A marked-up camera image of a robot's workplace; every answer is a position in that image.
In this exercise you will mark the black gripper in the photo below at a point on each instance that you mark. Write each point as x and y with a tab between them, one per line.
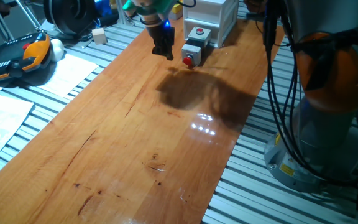
162	32

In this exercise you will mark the grey box red side button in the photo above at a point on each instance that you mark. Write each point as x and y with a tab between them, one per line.
192	53

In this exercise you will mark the silver orange robot arm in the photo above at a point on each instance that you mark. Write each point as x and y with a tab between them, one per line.
325	87

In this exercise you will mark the grey box red flat button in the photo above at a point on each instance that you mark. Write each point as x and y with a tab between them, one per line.
199	35

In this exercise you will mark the small yellow block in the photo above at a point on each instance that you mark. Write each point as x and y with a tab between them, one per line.
177	8

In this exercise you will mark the white plastic drawer cabinet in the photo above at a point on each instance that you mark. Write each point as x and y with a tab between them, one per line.
213	18

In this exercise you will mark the small white cube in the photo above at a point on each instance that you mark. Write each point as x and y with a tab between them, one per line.
99	35

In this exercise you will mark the blue object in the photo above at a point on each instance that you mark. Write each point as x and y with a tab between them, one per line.
104	7

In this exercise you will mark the black round device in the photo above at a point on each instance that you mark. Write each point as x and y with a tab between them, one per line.
70	15

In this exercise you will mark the white round ball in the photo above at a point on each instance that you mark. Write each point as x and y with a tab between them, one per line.
57	49

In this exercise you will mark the black orange teach pendant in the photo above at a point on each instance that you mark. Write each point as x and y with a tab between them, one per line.
14	57

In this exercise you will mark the metal tripod legs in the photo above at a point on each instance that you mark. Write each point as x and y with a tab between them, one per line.
2	21

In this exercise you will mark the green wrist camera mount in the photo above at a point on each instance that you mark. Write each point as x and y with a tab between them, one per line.
157	5

